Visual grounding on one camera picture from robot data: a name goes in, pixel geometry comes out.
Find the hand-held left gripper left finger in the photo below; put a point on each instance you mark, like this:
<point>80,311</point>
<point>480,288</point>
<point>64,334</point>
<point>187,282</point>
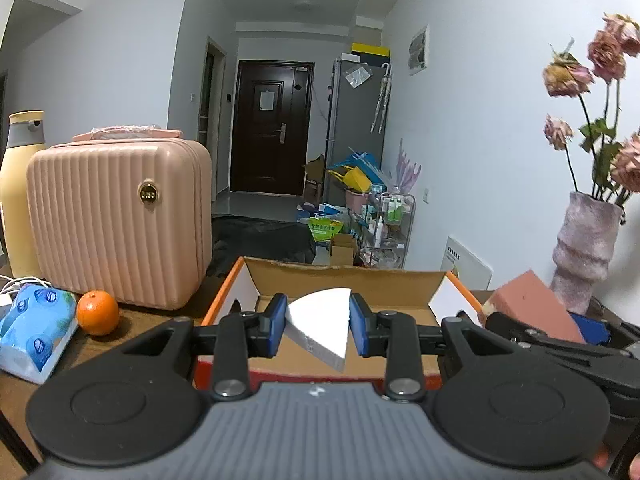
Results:
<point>278,325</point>

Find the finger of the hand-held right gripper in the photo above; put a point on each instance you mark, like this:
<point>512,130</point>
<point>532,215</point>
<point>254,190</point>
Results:
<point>550,347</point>
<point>590,329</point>

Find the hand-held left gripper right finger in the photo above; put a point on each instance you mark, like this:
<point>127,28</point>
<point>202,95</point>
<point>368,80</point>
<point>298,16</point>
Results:
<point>358,325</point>

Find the white foam wedge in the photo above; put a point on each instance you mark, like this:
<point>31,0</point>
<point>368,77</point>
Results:
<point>320,325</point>

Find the orange cardboard box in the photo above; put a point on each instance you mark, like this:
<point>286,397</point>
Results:
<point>350,285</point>

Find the pink sponge block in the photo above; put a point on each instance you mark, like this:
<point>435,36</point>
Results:
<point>530,300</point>

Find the small open cardboard box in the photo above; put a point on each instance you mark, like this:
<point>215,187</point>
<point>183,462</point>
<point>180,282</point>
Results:
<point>342,252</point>

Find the mauve textured vase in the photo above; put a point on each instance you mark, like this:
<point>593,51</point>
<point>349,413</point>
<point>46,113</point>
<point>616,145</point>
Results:
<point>585,250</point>

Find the green printed bag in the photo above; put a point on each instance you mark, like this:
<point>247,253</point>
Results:
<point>325,229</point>

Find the pink bucket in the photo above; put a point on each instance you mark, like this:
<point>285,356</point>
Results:
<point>356,200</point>

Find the yellow bag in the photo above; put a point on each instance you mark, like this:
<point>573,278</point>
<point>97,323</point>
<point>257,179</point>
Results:
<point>356,180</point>

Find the brown cardboard box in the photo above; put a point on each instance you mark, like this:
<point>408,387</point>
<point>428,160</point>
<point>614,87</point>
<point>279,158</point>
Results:
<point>315,180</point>

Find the blue bags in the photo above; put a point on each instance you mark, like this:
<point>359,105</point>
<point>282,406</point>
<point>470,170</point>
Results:
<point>362,162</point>

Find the dark brown entrance door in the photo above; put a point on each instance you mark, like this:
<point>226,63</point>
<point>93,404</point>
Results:
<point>270,160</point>

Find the orange fruit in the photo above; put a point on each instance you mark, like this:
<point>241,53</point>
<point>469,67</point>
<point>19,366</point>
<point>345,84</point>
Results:
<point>97,315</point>

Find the grey refrigerator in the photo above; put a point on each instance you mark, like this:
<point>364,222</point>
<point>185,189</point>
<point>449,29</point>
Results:
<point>350,125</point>

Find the pink ribbed suitcase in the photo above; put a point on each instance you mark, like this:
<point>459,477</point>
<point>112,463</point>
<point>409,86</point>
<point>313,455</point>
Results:
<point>100,220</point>

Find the white paper on door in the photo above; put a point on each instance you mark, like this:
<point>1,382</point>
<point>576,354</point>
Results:
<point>266,100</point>

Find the hanging folded umbrella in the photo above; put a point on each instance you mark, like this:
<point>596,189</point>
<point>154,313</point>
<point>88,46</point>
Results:
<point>382,100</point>

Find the blue tissue pack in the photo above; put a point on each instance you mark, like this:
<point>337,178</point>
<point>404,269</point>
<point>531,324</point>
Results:
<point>35,325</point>

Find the clear plastic bag on refrigerator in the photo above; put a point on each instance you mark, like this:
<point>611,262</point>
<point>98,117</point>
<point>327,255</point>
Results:
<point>358,76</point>

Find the yellow and black box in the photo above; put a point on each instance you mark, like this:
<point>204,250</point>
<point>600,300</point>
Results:
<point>370,51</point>

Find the bouquet of dried pink roses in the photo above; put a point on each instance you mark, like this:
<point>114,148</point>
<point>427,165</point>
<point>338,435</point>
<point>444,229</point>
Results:
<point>607,55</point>

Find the yellow bottle with grey collar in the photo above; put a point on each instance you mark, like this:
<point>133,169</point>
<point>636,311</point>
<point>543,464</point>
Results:
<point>15,210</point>

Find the round ceiling light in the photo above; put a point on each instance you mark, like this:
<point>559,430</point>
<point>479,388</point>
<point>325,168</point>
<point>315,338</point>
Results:
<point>305,6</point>

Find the purple wall decal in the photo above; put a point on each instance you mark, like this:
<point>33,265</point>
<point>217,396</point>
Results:
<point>407,170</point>

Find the side door frame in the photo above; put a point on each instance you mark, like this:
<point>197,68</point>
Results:
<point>209,120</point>

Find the white wall electrical panel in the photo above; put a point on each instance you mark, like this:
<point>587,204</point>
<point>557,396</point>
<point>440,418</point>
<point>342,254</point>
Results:
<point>419,52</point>

